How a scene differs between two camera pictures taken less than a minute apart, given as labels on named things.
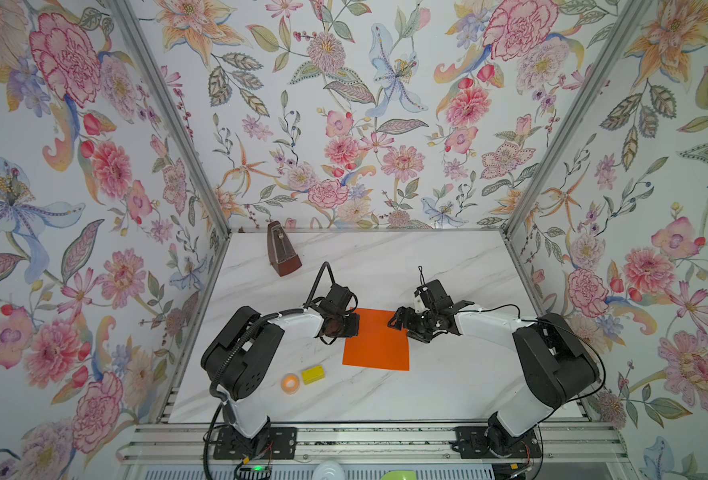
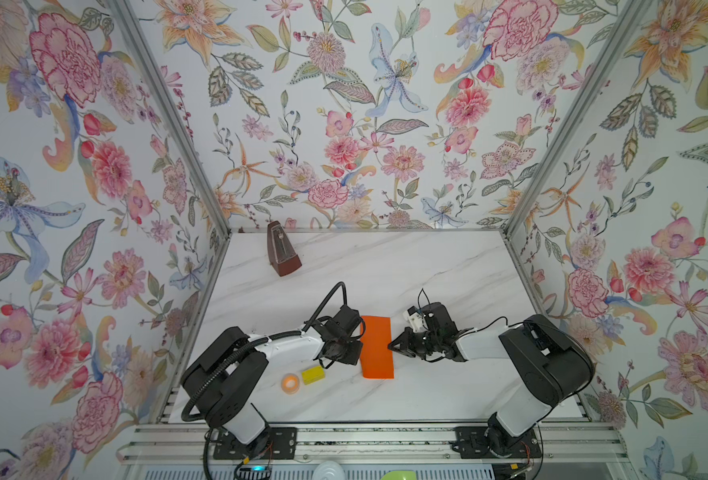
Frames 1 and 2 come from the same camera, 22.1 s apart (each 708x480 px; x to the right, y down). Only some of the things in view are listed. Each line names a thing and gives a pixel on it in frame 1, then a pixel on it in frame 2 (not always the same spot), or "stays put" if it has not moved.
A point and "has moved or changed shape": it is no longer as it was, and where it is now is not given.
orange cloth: (378, 344) has moved or changed shape
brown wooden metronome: (280, 250) stays put
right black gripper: (408, 313) → (406, 338)
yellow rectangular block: (313, 375) stays put
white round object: (329, 470) stays put
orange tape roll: (290, 383) stays put
